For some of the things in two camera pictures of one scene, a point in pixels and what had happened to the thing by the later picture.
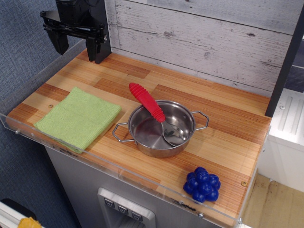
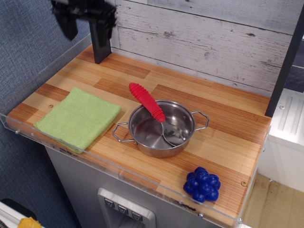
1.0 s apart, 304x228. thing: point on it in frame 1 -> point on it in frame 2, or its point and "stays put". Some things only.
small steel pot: [145, 128] stays put
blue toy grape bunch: [202, 185] stays put
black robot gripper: [82, 18] -> [93, 10]
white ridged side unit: [282, 160] stays put
